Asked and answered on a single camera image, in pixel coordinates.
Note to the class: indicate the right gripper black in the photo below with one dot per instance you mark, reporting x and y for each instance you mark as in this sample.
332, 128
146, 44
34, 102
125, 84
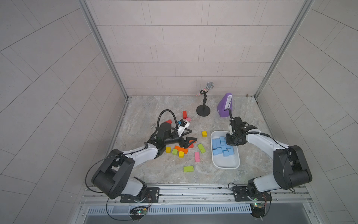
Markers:
228, 142

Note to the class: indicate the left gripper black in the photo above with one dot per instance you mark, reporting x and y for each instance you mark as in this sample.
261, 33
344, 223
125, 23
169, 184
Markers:
183, 144

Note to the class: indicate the blue cube pile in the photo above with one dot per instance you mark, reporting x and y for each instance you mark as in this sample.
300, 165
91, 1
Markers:
231, 151

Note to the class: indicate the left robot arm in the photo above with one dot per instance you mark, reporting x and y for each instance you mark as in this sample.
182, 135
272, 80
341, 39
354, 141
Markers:
114, 176

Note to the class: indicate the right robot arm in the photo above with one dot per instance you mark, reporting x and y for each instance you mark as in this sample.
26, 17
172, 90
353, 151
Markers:
290, 167

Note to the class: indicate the orange block long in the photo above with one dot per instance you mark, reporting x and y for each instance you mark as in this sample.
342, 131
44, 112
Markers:
184, 150

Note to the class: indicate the blue cube beside orange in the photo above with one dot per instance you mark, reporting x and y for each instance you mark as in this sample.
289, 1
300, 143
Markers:
225, 153

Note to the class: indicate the purple metronome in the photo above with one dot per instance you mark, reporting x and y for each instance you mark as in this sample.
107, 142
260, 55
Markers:
225, 105

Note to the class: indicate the white plastic tray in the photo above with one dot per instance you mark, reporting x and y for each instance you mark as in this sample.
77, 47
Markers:
221, 162

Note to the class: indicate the yellow cube near tray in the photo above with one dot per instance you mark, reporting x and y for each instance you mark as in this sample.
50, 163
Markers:
204, 133

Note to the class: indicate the pink block lower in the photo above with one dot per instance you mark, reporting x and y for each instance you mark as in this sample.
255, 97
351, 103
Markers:
197, 156

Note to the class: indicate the green block by pink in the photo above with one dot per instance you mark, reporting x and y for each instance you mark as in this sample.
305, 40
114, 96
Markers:
201, 148

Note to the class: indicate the black microphone stand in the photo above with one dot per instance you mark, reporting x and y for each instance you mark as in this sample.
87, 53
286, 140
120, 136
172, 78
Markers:
203, 110

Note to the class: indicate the green block front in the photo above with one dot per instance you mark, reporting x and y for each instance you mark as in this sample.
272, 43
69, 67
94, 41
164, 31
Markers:
188, 169

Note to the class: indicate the silver microphone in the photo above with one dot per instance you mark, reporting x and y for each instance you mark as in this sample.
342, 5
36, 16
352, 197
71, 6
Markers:
208, 86

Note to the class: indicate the left circuit board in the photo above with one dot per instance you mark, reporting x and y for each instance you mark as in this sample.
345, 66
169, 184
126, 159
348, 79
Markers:
138, 211

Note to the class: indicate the circuit board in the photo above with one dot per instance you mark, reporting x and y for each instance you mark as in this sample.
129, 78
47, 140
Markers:
138, 211
258, 210

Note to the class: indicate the right circuit board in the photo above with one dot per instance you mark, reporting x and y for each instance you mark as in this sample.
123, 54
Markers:
258, 210

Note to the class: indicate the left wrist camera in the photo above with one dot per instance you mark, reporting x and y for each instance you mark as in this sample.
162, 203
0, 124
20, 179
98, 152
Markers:
182, 125

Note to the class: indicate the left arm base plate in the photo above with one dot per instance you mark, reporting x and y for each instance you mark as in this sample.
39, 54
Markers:
149, 195

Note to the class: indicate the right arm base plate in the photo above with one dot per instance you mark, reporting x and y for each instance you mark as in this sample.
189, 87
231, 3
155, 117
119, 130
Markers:
249, 194

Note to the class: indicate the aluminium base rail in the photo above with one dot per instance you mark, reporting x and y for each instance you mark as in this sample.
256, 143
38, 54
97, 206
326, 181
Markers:
170, 194

